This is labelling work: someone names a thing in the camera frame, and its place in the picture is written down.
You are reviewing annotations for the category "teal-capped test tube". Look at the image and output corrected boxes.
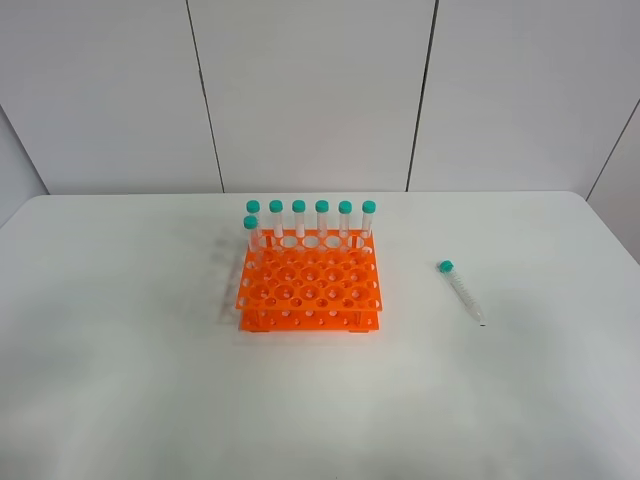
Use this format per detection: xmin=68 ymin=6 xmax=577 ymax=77
xmin=243 ymin=214 xmax=261 ymax=253
xmin=437 ymin=260 xmax=486 ymax=326

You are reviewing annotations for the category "orange test tube rack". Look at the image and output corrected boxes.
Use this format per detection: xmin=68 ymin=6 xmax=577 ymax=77
xmin=235 ymin=229 xmax=383 ymax=333

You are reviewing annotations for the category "row test tube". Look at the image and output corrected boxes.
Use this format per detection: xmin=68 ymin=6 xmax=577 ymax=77
xmin=246 ymin=199 xmax=261 ymax=220
xmin=315 ymin=200 xmax=329 ymax=238
xmin=338 ymin=200 xmax=352 ymax=238
xmin=292 ymin=199 xmax=306 ymax=239
xmin=269 ymin=200 xmax=284 ymax=239
xmin=361 ymin=200 xmax=376 ymax=238

